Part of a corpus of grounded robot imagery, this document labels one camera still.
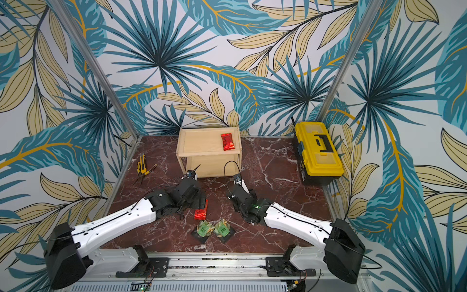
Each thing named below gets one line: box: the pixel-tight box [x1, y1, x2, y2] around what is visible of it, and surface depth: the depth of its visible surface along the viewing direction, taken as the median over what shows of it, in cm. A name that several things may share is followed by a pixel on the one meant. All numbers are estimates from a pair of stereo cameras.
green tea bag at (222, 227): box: [214, 218, 231, 238], surface depth 85 cm
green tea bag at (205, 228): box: [197, 220, 216, 238], surface depth 85 cm
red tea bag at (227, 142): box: [220, 132, 236, 151], surface depth 89 cm
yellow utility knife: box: [139, 152, 147, 174], surface depth 105 cm
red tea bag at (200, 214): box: [193, 199, 209, 221], surface depth 88 cm
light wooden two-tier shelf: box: [175, 126, 243, 179], surface depth 90 cm
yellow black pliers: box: [132, 161, 158, 186], surface depth 102 cm
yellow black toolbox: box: [292, 121, 345, 187], surface depth 94 cm
